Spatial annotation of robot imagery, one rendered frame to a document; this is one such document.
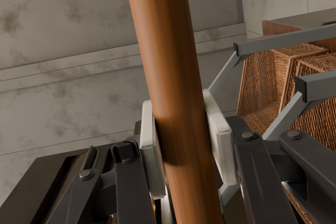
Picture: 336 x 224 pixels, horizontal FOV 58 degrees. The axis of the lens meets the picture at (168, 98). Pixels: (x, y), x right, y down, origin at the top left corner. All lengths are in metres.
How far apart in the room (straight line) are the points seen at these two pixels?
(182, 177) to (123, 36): 4.22
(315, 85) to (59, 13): 4.10
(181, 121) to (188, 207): 0.06
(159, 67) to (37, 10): 4.45
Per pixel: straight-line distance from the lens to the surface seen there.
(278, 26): 1.73
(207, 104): 0.18
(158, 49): 0.15
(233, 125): 0.17
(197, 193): 0.19
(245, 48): 1.07
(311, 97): 0.63
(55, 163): 1.93
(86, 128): 4.85
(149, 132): 0.16
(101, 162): 1.76
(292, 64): 1.25
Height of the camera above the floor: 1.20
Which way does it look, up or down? 1 degrees up
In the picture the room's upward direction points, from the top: 101 degrees counter-clockwise
